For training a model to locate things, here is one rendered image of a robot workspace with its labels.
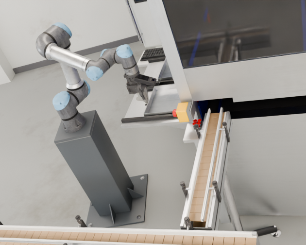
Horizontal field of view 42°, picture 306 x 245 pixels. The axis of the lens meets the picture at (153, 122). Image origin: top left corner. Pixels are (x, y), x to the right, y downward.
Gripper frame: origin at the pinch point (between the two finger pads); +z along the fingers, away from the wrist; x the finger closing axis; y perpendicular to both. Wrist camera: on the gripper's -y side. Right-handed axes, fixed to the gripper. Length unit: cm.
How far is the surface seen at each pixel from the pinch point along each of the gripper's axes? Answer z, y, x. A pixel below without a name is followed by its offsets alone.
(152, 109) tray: 7.4, -0.1, -1.6
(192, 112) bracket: -4.3, -30.3, 18.7
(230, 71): -21, -52, 12
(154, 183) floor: 96, 32, -23
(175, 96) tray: 7.4, -11.4, -12.6
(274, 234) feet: 94, -58, 20
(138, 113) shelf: 7.6, 8.1, 0.9
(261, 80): -14, -64, 12
